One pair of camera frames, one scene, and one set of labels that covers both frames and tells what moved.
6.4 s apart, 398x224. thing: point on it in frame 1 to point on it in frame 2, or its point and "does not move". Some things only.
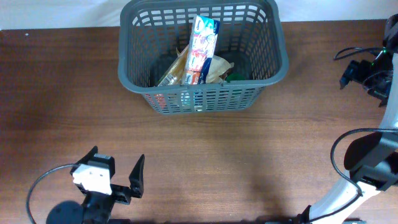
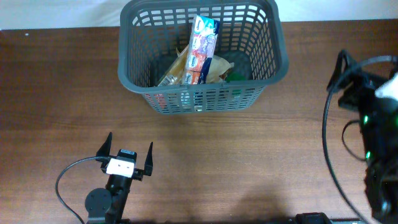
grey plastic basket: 251,35 does not move
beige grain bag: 217,68 does not move
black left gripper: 135,183 to 138,174
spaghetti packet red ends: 176,74 does not move
